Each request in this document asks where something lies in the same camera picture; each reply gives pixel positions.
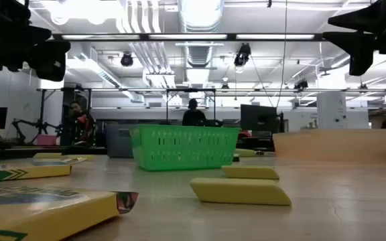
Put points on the silver ceiling air duct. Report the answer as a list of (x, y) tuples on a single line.
[(199, 20)]

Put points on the yellow crayon box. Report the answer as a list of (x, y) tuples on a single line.
[(45, 214), (29, 172)]

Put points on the orange plastic bin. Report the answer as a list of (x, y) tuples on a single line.
[(333, 145)]

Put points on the white pillar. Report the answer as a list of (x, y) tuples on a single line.
[(331, 110)]

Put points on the pink bin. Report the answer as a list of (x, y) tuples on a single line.
[(46, 140)]

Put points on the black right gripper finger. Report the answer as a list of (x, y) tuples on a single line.
[(357, 16), (358, 47)]

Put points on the dark grey plastic bin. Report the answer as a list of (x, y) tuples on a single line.
[(117, 142)]

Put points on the green plastic basket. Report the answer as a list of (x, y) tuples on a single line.
[(183, 147)]

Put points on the black ceiling spotlight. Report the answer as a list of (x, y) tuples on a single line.
[(301, 84), (243, 53), (126, 59)]

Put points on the black background robot arm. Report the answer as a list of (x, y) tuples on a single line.
[(40, 126)]

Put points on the black crossbar with light strips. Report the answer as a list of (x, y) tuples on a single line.
[(188, 37)]

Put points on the yellow eraser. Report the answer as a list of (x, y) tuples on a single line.
[(250, 172), (47, 155), (80, 156), (240, 191)]

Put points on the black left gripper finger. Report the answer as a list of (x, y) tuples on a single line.
[(50, 60), (40, 34)]

